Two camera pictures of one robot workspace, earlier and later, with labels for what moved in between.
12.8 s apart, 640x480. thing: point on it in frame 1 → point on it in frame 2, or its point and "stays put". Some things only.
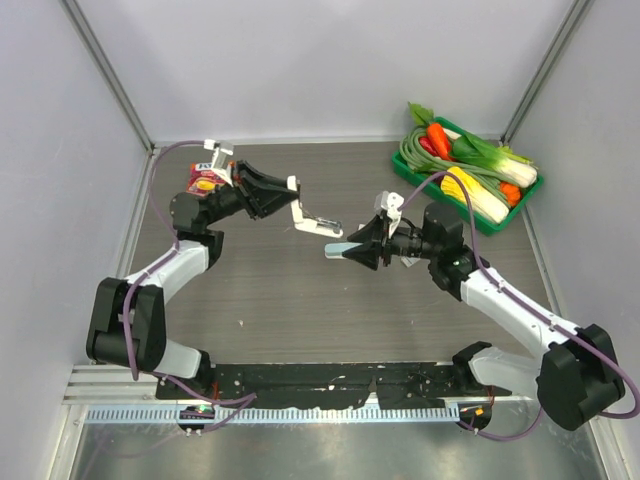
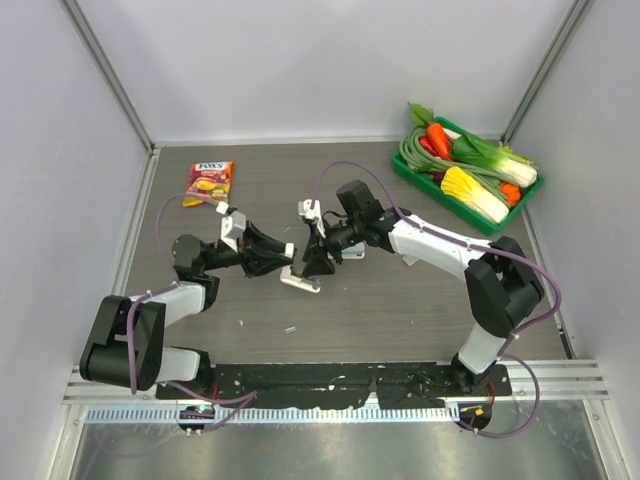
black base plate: [329, 385] stays put
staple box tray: [409, 261] stays put
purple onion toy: [438, 176] stays put
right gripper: [376, 238] → [319, 264]
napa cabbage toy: [481, 202] stays put
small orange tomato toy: [511, 192] stays put
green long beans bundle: [415, 157] stays put
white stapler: [306, 222] → [304, 283]
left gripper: [263, 195] → [261, 253]
